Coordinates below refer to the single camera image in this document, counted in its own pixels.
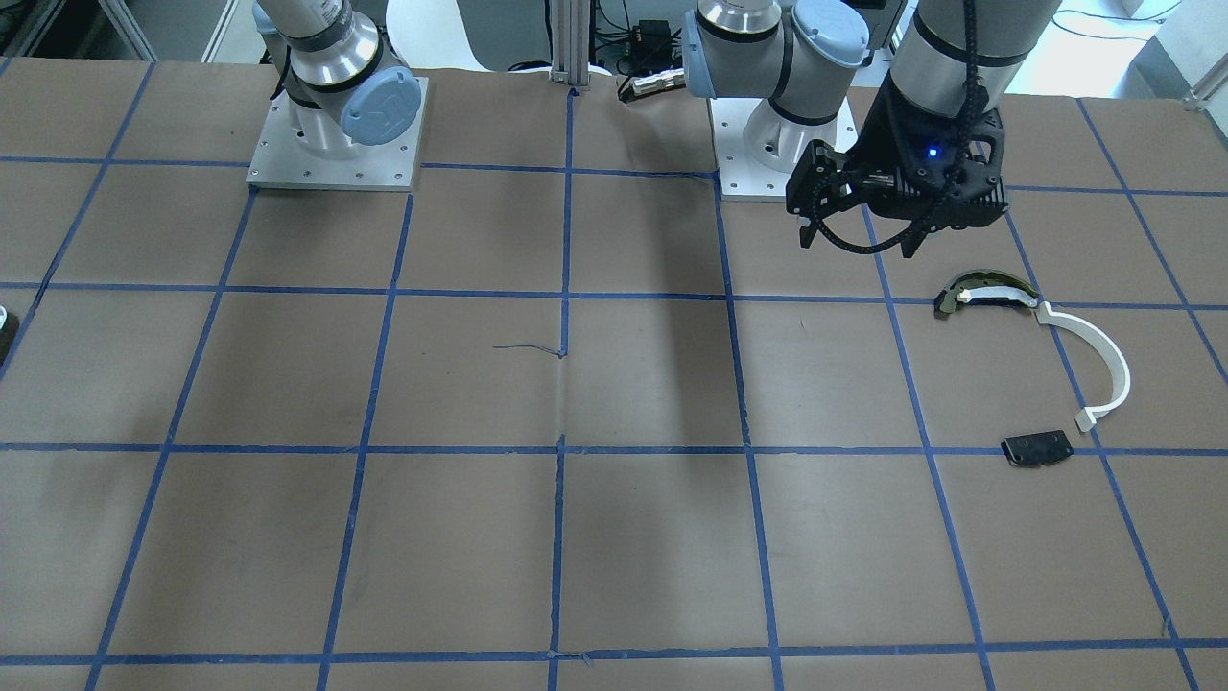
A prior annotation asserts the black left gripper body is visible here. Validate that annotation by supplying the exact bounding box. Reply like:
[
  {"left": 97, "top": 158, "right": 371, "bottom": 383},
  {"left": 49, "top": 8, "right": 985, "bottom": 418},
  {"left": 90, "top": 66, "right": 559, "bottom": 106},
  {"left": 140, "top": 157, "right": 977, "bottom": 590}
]
[{"left": 846, "top": 82, "right": 1008, "bottom": 230}]

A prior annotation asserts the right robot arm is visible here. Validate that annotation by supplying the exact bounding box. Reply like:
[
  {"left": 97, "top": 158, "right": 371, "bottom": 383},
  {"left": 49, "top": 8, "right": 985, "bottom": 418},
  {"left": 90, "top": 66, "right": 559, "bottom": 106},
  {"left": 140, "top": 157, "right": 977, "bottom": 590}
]
[{"left": 251, "top": 1, "right": 424, "bottom": 146}]

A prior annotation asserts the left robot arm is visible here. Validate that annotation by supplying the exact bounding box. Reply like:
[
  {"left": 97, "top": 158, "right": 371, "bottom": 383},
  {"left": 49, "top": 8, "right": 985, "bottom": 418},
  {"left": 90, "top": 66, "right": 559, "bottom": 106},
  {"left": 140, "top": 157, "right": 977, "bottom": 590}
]
[{"left": 680, "top": 1, "right": 1060, "bottom": 258}]

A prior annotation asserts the dark green curved part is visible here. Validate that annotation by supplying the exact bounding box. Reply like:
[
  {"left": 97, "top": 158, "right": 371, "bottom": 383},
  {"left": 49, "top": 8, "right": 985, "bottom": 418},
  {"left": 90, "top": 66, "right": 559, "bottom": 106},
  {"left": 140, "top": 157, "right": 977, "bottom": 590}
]
[{"left": 933, "top": 270, "right": 1041, "bottom": 320}]

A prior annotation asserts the small black flat part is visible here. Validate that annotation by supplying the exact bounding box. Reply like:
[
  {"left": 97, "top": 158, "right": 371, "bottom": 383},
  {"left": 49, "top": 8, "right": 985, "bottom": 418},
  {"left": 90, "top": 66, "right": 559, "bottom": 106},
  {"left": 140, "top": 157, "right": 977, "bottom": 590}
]
[{"left": 1000, "top": 430, "right": 1075, "bottom": 468}]

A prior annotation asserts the white curved plastic arc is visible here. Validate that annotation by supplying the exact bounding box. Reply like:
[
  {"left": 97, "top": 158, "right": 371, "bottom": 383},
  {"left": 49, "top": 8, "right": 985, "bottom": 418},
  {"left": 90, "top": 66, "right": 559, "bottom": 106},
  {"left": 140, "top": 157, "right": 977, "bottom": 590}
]
[{"left": 1034, "top": 299, "right": 1133, "bottom": 433}]

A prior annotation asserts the white plastic chair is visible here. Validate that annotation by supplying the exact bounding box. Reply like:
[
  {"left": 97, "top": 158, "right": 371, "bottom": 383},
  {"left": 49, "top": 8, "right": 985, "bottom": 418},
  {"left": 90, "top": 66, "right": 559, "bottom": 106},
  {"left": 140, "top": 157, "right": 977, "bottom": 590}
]
[{"left": 386, "top": 1, "right": 486, "bottom": 72}]

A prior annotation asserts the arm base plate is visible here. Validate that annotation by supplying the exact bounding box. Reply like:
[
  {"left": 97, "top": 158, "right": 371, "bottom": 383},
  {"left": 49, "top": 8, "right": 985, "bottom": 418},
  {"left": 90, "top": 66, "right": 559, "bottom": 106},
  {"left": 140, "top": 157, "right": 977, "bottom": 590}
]
[
  {"left": 246, "top": 76, "right": 430, "bottom": 191},
  {"left": 709, "top": 98, "right": 857, "bottom": 203}
]

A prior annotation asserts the aluminium frame post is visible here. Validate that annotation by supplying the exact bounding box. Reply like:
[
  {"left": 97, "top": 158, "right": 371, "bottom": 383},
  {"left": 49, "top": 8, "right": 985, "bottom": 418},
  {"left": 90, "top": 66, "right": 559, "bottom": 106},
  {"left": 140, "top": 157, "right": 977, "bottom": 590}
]
[{"left": 545, "top": 0, "right": 593, "bottom": 93}]

